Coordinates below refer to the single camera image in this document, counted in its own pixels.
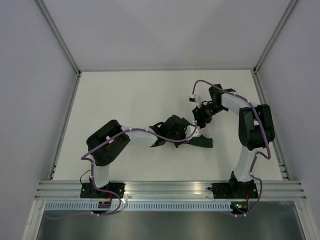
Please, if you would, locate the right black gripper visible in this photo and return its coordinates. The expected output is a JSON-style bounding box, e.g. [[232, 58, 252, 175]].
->
[[192, 102, 226, 129]]

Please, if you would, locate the dark green cloth napkin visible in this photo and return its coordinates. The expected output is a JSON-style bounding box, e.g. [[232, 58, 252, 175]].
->
[[174, 134, 213, 149]]

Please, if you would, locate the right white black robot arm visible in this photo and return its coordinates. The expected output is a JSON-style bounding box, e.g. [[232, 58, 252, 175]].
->
[[189, 80, 275, 198]]

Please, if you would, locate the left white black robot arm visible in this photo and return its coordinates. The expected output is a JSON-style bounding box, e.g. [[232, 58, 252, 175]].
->
[[82, 115, 197, 198]]

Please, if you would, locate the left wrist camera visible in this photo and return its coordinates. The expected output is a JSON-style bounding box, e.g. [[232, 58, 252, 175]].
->
[[185, 120, 202, 139]]

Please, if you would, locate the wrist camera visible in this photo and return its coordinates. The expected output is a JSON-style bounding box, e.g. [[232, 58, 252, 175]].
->
[[188, 94, 198, 104], [185, 120, 202, 139]]

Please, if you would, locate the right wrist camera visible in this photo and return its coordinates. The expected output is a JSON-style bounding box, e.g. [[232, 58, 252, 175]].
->
[[188, 94, 198, 104]]

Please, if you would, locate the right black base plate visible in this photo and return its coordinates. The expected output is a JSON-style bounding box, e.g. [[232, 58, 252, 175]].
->
[[211, 182, 259, 200]]

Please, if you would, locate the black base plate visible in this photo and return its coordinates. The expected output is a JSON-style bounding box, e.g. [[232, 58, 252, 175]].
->
[[211, 182, 259, 200], [80, 182, 125, 199]]

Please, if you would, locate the aluminium rail beam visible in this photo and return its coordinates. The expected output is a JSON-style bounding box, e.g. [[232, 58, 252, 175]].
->
[[34, 180, 307, 201]]

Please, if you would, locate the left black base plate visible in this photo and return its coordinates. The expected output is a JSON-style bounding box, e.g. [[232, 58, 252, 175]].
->
[[80, 182, 125, 199]]

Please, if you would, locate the white slotted cable duct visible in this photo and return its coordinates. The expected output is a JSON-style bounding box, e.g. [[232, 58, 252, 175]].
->
[[45, 201, 232, 212]]

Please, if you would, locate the right aluminium frame post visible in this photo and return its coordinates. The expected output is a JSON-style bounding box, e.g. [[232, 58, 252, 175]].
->
[[252, 0, 300, 75]]

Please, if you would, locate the aluminium frame post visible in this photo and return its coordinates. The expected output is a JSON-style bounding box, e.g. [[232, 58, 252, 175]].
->
[[252, 0, 300, 75], [33, 0, 81, 76]]

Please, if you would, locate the left aluminium frame post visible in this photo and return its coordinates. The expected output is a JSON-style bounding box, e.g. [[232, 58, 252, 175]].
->
[[33, 0, 81, 76]]

